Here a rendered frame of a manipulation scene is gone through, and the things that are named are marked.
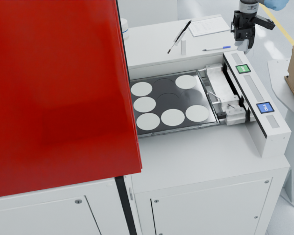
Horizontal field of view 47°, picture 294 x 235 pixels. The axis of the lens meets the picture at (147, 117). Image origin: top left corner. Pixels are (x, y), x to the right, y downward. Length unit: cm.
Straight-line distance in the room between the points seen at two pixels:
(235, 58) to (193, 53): 20
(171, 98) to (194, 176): 39
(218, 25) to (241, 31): 47
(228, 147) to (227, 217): 36
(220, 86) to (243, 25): 33
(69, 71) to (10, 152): 26
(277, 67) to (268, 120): 54
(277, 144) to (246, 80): 33
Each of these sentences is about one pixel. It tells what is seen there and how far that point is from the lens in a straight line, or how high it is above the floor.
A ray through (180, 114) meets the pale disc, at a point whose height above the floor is 90.
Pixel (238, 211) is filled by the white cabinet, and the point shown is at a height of 52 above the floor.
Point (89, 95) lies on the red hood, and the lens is 68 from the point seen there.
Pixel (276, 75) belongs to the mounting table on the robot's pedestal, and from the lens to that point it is 184.
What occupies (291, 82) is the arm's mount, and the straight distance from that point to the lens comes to 177.
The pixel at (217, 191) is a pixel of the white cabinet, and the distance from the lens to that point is 145.
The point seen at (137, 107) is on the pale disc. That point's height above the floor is 90.
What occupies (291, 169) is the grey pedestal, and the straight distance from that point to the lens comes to 222.
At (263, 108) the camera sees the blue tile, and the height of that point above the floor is 96.
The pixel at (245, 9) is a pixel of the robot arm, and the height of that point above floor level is 128.
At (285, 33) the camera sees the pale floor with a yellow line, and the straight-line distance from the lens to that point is 374.
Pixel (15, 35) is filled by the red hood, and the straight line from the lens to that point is 61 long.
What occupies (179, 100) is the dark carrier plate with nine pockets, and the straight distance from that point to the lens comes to 154.
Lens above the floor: 195
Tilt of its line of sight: 46 degrees down
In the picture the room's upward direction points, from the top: 7 degrees counter-clockwise
